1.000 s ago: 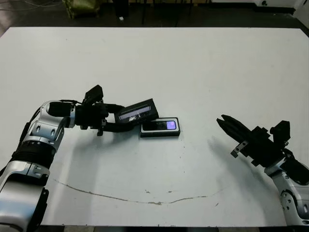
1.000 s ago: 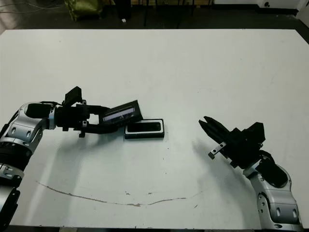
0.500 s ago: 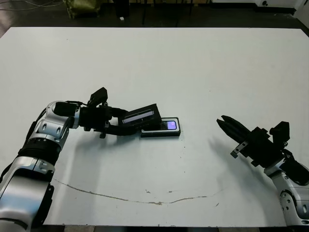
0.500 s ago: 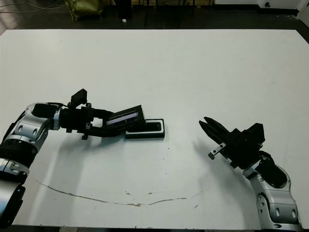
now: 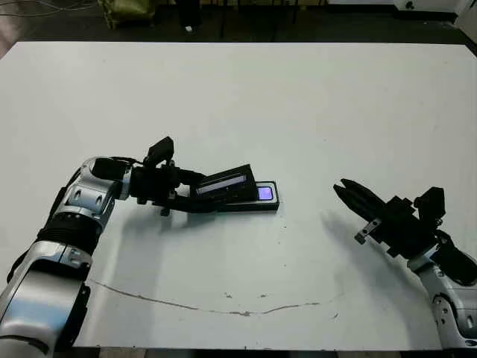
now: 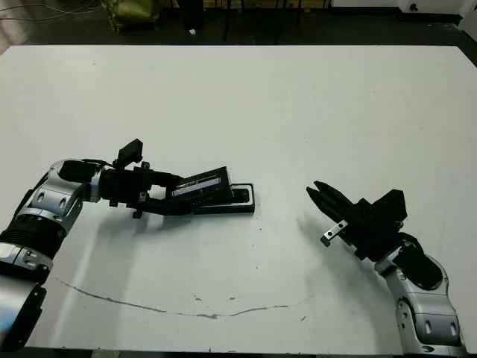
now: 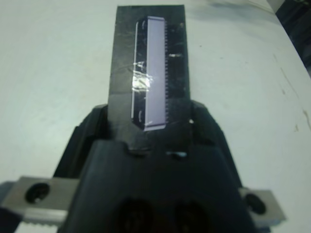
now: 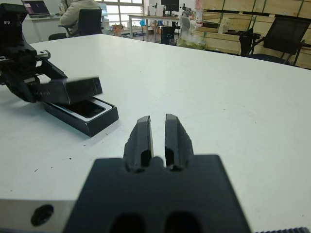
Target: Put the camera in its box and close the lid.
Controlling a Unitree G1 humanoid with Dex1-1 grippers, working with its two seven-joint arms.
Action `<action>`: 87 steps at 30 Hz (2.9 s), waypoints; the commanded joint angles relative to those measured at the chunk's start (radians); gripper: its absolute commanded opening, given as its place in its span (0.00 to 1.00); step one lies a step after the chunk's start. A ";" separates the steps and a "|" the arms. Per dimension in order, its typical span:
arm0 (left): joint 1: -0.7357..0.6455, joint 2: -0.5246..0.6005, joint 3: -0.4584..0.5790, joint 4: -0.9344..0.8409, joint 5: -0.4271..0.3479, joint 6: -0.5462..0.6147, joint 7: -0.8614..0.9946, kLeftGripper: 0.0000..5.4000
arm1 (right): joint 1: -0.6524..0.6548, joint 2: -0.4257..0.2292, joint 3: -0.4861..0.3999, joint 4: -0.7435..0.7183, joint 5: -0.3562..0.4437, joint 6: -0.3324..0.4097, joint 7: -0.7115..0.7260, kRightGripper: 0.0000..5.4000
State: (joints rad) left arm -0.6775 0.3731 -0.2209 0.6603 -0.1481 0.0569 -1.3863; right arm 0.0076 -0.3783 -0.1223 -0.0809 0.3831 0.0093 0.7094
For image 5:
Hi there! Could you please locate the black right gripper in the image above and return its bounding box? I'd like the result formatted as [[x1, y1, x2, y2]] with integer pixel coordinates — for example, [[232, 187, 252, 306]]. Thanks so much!
[[332, 178, 439, 258]]

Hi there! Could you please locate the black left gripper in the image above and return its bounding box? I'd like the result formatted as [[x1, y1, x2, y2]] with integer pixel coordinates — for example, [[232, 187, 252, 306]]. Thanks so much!
[[130, 166, 228, 216]]

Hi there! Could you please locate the black printed box lid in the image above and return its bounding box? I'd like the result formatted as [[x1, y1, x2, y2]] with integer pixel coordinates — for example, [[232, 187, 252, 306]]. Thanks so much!
[[195, 163, 262, 205]]

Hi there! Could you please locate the black box white insert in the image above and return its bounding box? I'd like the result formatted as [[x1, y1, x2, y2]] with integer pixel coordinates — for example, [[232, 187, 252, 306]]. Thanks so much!
[[215, 180, 280, 213]]

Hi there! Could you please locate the olive green bag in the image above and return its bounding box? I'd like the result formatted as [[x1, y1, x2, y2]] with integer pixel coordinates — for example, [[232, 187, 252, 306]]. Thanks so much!
[[102, 0, 156, 31]]

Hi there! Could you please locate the white board panel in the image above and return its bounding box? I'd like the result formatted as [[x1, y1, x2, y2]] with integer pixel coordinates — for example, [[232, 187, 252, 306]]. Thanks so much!
[[453, 0, 477, 53]]

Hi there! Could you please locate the white cabinet with black knob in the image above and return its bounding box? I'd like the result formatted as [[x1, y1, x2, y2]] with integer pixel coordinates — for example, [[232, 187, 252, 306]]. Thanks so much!
[[394, 0, 458, 14]]

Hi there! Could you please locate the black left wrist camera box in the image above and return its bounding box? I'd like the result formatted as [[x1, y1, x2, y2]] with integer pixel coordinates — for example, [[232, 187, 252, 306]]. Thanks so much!
[[143, 136, 176, 169]]

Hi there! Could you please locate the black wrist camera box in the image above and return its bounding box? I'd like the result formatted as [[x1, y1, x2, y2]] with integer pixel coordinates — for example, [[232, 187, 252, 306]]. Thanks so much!
[[143, 136, 176, 169], [414, 186, 446, 227]]

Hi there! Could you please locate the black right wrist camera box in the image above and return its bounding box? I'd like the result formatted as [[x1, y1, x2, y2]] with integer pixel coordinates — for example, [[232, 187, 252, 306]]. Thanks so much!
[[414, 186, 446, 227]]

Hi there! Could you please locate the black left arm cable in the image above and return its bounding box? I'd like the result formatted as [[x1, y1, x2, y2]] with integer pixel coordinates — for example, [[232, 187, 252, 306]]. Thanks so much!
[[107, 156, 146, 167]]

